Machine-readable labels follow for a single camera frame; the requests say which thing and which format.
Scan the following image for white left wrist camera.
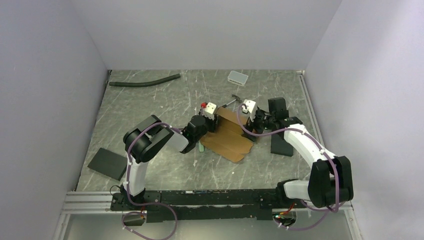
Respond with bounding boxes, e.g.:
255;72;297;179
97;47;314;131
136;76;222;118
200;102;218;121

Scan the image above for aluminium frame rail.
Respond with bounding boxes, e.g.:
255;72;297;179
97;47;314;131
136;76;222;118
61;191;354;214

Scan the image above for brown cardboard box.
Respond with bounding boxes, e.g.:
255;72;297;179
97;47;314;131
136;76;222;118
200;107;253;163

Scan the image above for black foam hose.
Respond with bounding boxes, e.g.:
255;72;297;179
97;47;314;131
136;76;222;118
108;73;182;89

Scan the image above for small hammer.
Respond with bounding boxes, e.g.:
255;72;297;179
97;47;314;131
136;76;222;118
221;94;242;108

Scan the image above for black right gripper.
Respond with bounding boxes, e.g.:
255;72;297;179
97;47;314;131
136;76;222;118
241;108;276;142

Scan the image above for white plastic container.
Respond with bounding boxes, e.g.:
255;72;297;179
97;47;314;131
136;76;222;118
227;70;249;87

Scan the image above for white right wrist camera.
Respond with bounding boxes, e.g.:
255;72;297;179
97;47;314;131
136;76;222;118
241;99;257;115

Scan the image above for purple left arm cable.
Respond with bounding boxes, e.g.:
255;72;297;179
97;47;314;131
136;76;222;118
121;122;185;240

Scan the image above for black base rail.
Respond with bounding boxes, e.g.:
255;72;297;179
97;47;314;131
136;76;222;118
110;188;303;223

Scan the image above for black rectangular pad right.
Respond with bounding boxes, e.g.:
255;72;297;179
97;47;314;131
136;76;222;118
270;116;303;157

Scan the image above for green plastic tube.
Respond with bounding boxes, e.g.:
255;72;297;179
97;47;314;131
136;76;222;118
198;142;205;153

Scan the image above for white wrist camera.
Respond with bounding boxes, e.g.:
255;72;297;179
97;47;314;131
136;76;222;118
200;102;218;121
241;99;257;115

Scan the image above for black rectangular pad left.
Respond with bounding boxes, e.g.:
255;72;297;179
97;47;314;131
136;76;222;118
87;148;127;181

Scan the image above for black rectangular pad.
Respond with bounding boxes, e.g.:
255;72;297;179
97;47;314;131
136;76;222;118
270;116;303;157
87;148;127;181

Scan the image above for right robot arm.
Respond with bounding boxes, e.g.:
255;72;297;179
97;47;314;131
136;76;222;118
236;100;354;213

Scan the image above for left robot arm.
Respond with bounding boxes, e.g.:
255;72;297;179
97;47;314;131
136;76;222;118
121;112;218;210

